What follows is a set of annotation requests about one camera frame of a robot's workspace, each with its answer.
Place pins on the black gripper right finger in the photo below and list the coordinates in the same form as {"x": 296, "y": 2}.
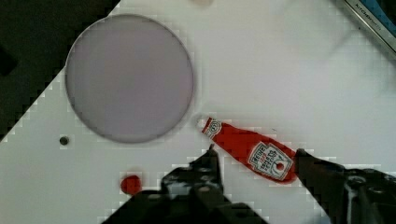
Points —
{"x": 324, "y": 180}

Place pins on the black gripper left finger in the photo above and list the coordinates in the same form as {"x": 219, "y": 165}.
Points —
{"x": 202, "y": 172}

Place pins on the red ketchup bottle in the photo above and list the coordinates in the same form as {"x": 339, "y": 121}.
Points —
{"x": 261, "y": 154}

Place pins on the red toy strawberry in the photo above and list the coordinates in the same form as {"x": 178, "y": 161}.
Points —
{"x": 131, "y": 185}

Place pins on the grey round plate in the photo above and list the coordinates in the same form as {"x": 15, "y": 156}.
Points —
{"x": 129, "y": 78}

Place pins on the silver toaster oven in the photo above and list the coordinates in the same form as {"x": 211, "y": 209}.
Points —
{"x": 378, "y": 17}

